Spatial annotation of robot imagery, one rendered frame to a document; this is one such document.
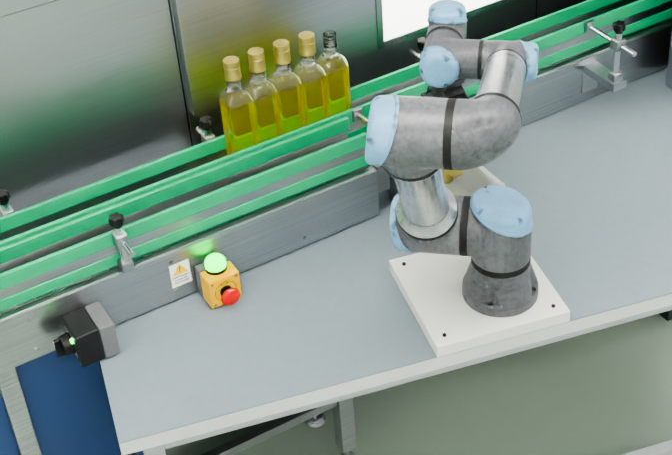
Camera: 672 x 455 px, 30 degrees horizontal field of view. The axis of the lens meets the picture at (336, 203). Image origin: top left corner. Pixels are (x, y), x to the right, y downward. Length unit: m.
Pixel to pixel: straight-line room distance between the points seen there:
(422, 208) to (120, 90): 0.75
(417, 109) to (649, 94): 1.27
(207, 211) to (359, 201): 0.36
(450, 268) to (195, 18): 0.74
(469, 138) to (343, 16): 0.89
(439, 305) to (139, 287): 0.60
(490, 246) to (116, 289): 0.74
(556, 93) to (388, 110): 1.10
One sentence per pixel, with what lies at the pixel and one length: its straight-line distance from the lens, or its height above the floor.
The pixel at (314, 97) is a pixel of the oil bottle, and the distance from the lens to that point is 2.67.
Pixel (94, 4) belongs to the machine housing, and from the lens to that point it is 2.56.
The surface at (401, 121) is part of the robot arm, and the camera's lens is 1.99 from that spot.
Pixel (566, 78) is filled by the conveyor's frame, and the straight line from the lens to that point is 3.06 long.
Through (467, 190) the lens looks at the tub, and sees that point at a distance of 2.80.
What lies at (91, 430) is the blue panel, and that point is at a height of 0.49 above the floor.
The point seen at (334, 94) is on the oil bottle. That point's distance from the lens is 2.70.
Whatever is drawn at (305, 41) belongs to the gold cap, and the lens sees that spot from 2.61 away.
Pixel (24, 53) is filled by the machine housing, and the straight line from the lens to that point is 2.55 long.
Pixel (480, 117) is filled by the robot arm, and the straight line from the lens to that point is 2.00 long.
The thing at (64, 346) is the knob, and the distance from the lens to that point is 2.49.
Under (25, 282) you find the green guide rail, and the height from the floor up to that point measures 0.93.
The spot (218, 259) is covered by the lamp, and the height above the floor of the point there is 0.85.
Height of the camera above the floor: 2.46
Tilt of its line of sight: 37 degrees down
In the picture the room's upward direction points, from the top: 5 degrees counter-clockwise
